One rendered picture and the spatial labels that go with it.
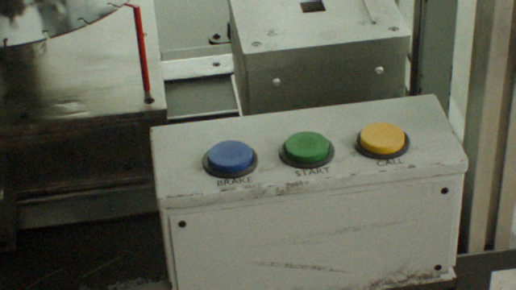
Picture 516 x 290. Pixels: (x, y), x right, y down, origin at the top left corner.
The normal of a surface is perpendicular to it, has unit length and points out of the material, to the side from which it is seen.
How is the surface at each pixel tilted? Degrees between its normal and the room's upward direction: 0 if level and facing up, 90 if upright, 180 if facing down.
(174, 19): 0
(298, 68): 90
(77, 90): 0
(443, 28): 90
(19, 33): 0
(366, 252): 90
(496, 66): 90
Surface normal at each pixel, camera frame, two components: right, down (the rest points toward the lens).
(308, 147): -0.04, -0.80
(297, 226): 0.14, 0.59
